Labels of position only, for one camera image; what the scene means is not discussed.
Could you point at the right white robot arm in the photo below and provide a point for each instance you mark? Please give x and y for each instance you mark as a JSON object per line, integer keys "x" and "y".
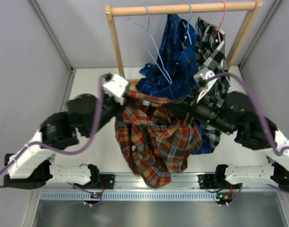
{"x": 253, "y": 131}

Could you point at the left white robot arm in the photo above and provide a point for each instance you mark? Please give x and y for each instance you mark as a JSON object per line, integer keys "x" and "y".
{"x": 32, "y": 168}

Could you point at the pink wire hanger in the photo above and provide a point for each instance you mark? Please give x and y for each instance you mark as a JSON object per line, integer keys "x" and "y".
{"x": 221, "y": 21}

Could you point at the red brown plaid shirt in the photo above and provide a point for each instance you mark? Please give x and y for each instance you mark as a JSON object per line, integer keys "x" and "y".
{"x": 152, "y": 141}

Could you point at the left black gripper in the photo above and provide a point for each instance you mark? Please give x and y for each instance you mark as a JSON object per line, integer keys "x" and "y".
{"x": 120, "y": 108}

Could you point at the black white plaid shirt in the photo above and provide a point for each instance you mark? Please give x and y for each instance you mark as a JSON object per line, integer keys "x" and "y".
{"x": 210, "y": 53}

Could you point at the blue plaid shirt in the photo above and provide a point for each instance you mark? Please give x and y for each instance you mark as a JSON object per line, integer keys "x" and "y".
{"x": 179, "y": 60}

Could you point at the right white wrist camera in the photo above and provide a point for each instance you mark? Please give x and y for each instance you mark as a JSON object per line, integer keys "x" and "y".
{"x": 201, "y": 78}

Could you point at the wooden clothes rack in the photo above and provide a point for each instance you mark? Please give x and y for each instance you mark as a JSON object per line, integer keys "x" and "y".
{"x": 252, "y": 8}

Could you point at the blue hanger with shirt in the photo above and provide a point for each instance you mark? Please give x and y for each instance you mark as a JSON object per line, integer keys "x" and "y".
{"x": 187, "y": 26}

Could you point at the empty light blue hanger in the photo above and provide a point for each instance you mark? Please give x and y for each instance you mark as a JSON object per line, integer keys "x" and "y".
{"x": 147, "y": 29}

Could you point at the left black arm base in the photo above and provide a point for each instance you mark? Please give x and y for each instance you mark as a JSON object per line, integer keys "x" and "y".
{"x": 97, "y": 181}

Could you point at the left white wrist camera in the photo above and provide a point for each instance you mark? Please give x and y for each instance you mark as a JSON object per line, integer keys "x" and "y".
{"x": 116, "y": 86}

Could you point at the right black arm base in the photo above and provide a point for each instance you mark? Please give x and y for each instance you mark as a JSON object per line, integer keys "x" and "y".
{"x": 212, "y": 184}

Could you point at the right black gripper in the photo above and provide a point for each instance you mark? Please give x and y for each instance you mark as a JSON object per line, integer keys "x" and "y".
{"x": 186, "y": 109}

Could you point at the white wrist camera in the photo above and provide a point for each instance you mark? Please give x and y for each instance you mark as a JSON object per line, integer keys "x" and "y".
{"x": 116, "y": 86}
{"x": 201, "y": 78}

